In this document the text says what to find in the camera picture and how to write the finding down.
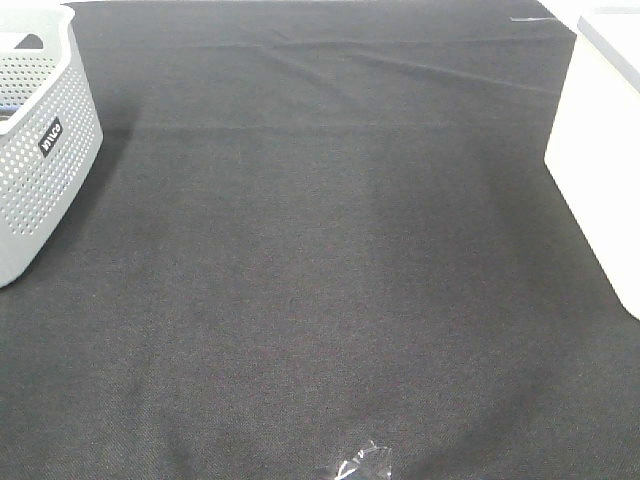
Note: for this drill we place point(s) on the white perforated basket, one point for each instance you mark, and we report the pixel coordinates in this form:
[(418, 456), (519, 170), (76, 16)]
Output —
[(593, 149)]

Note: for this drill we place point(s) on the grey perforated laundry basket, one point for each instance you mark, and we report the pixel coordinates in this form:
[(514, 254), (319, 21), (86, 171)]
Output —
[(50, 130)]

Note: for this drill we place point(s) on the clear tape piece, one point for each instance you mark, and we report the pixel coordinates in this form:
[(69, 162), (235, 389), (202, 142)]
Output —
[(371, 462)]

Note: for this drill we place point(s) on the black table cloth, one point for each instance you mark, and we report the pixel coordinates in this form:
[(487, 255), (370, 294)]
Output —
[(313, 226)]

